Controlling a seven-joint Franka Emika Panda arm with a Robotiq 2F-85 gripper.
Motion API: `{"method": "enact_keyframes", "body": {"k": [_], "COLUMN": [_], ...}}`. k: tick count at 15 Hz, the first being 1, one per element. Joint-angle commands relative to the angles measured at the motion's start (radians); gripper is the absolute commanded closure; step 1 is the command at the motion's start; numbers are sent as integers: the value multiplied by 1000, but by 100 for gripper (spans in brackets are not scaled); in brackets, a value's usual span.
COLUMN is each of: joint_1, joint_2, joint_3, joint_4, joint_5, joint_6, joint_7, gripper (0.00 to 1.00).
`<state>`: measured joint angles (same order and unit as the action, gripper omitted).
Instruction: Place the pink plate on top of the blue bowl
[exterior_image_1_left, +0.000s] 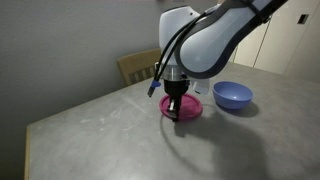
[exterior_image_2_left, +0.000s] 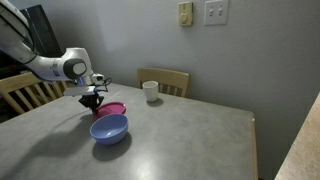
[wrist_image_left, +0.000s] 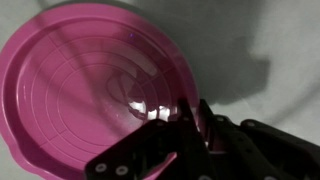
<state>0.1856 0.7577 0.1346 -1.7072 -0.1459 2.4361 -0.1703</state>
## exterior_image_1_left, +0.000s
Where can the wooden chair with slatted back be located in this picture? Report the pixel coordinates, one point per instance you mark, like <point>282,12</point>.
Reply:
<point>140,63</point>

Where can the tall white cabinet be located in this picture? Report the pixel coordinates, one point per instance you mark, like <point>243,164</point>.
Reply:
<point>286,43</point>

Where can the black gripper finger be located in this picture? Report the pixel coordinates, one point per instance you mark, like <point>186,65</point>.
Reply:
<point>177,106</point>
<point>171,106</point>

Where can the pink round plate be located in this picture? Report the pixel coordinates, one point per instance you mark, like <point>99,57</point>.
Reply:
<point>190,108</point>

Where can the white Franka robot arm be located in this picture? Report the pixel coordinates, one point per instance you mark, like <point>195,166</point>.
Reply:
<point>206,43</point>

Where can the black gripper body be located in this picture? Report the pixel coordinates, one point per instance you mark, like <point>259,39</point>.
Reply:
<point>176,87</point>

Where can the blue plastic bowl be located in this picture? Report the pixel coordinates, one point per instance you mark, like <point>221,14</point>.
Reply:
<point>232,100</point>

